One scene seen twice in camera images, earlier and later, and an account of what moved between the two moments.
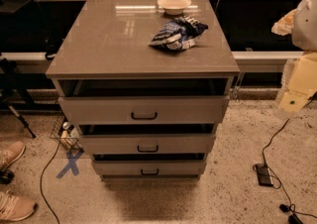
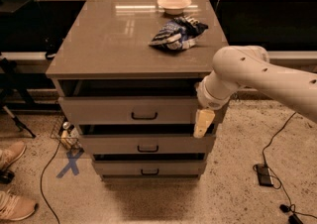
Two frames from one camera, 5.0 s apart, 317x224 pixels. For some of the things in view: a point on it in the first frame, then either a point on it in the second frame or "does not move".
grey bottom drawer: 150,168 does not move
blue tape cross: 71,164 does not move
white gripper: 306,26 to 208,99
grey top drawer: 148,109 does not move
